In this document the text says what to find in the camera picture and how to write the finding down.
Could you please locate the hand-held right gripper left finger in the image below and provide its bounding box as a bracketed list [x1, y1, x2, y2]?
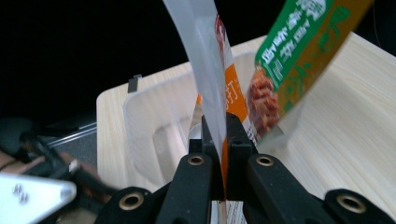
[188, 114, 219, 201]

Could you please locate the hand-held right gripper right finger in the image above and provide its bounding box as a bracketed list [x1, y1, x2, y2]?
[224, 112, 259, 201]

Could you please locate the clear plastic container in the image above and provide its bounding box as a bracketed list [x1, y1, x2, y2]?
[122, 50, 302, 189]

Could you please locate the orange and clear food packet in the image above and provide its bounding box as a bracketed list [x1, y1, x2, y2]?
[162, 0, 260, 224]

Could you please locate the green and gold seasoning packet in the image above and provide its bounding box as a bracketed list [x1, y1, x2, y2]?
[247, 0, 374, 147]

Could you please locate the black clip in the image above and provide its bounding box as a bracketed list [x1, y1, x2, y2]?
[127, 74, 143, 94]

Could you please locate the metal floor rail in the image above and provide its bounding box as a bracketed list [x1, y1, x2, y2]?
[46, 121, 99, 147]

